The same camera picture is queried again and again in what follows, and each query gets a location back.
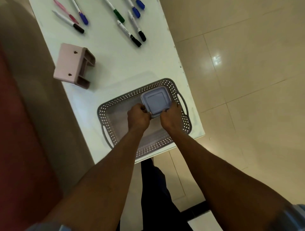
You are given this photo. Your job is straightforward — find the person's right hand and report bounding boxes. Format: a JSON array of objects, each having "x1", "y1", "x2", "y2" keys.
[{"x1": 159, "y1": 102, "x2": 184, "y2": 134}]

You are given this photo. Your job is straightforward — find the person's right forearm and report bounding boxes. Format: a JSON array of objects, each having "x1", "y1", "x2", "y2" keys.
[{"x1": 164, "y1": 129, "x2": 301, "y2": 231}]

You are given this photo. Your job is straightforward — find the person's left forearm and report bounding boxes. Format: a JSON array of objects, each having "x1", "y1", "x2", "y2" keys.
[{"x1": 39, "y1": 127, "x2": 149, "y2": 231}]

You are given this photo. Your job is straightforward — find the grey perforated plastic basket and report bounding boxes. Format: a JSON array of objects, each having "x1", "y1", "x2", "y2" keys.
[{"x1": 96, "y1": 78, "x2": 193, "y2": 160}]

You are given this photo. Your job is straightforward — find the grey lid square container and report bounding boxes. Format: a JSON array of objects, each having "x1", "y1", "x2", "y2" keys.
[{"x1": 140, "y1": 86, "x2": 173, "y2": 119}]

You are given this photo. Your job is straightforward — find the blue plaid shirt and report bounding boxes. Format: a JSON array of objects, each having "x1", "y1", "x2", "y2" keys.
[{"x1": 25, "y1": 203, "x2": 305, "y2": 231}]

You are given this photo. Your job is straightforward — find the pink plastic desk organizer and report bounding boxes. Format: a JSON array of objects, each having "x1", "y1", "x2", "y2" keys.
[{"x1": 53, "y1": 43, "x2": 96, "y2": 90}]

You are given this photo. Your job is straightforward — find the black skirting board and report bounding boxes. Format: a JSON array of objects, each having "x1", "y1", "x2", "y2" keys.
[{"x1": 183, "y1": 201, "x2": 210, "y2": 222}]

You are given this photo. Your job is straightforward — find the white table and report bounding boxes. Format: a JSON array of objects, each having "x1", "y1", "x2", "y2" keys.
[{"x1": 28, "y1": 0, "x2": 206, "y2": 165}]

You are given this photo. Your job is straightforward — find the person's right leg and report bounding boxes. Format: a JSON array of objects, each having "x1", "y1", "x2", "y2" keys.
[{"x1": 119, "y1": 158, "x2": 193, "y2": 231}]

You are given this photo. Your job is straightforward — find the pink pen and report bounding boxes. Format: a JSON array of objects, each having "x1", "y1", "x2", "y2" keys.
[{"x1": 53, "y1": 0, "x2": 79, "y2": 24}]

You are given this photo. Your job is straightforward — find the green cap whiteboard marker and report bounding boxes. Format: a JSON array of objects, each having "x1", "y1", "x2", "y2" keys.
[{"x1": 105, "y1": 0, "x2": 125, "y2": 23}]

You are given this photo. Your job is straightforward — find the red fabric sofa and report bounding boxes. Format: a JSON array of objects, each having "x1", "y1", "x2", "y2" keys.
[{"x1": 0, "y1": 39, "x2": 64, "y2": 231}]

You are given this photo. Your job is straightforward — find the person's left hand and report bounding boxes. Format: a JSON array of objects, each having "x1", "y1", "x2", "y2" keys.
[{"x1": 127, "y1": 103, "x2": 152, "y2": 133}]

